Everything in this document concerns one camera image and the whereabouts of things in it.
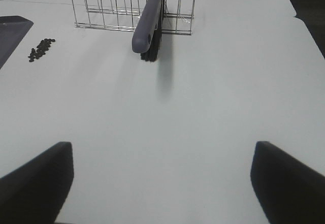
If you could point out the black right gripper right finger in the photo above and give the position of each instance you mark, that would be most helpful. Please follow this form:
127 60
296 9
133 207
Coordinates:
288 190

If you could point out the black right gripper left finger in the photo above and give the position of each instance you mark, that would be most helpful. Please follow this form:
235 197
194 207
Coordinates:
36 191

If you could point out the pile of coffee beans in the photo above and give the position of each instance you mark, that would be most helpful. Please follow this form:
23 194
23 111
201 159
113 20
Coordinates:
41 49

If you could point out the purple dustpan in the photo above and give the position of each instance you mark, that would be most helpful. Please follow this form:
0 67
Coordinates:
13 30

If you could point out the purple hand brush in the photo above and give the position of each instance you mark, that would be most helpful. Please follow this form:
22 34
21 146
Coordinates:
147 36

